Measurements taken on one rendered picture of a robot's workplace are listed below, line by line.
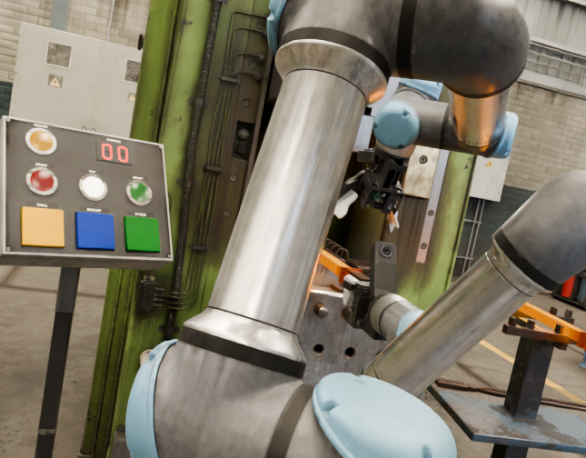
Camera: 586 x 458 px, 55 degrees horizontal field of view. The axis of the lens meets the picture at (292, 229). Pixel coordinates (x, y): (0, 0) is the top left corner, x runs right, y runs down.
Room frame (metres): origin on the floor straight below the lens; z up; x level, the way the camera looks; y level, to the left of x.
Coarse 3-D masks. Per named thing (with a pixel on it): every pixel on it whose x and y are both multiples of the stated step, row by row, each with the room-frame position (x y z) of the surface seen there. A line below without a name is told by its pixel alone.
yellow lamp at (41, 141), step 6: (36, 132) 1.13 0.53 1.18; (42, 132) 1.13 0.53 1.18; (30, 138) 1.11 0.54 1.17; (36, 138) 1.12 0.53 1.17; (42, 138) 1.13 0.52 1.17; (48, 138) 1.13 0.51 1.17; (36, 144) 1.11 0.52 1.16; (42, 144) 1.12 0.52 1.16; (48, 144) 1.13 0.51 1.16; (42, 150) 1.12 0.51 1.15
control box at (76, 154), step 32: (0, 128) 1.10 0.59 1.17; (32, 128) 1.13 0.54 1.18; (64, 128) 1.17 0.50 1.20; (0, 160) 1.07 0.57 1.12; (32, 160) 1.10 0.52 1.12; (64, 160) 1.14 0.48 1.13; (96, 160) 1.19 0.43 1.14; (128, 160) 1.23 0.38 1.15; (160, 160) 1.29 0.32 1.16; (0, 192) 1.05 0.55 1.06; (32, 192) 1.07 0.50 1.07; (64, 192) 1.11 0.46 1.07; (128, 192) 1.20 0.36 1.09; (160, 192) 1.26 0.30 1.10; (0, 224) 1.02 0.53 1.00; (64, 224) 1.08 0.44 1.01; (160, 224) 1.22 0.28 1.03; (0, 256) 1.01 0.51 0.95; (32, 256) 1.03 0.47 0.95; (64, 256) 1.06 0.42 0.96; (96, 256) 1.10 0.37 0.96; (128, 256) 1.14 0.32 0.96; (160, 256) 1.19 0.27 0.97
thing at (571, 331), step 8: (528, 304) 1.49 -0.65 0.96; (528, 312) 1.46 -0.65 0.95; (536, 312) 1.43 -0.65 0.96; (544, 312) 1.43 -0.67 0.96; (544, 320) 1.39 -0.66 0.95; (552, 320) 1.36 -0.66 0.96; (560, 320) 1.36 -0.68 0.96; (552, 328) 1.35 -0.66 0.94; (568, 328) 1.30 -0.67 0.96; (576, 328) 1.29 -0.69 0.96; (568, 336) 1.29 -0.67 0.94; (576, 336) 1.26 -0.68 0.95; (584, 336) 1.23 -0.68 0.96; (584, 344) 1.23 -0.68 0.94
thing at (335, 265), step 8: (328, 256) 1.35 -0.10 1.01; (328, 264) 1.31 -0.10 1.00; (336, 264) 1.25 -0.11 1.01; (344, 264) 1.27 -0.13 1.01; (336, 272) 1.24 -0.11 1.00; (344, 272) 1.19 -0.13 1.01; (352, 272) 1.16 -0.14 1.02; (360, 272) 1.18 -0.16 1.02; (360, 280) 1.10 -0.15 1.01; (368, 280) 1.10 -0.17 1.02
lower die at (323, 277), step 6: (324, 246) 1.64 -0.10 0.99; (330, 252) 1.55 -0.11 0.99; (342, 258) 1.48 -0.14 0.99; (318, 264) 1.45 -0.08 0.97; (318, 270) 1.45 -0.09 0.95; (324, 270) 1.45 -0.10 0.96; (330, 270) 1.46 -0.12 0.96; (318, 276) 1.45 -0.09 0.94; (324, 276) 1.45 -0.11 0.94; (330, 276) 1.46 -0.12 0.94; (336, 276) 1.46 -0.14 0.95; (318, 282) 1.45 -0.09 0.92; (324, 282) 1.45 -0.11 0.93; (330, 282) 1.46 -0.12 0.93; (336, 282) 1.46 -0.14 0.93
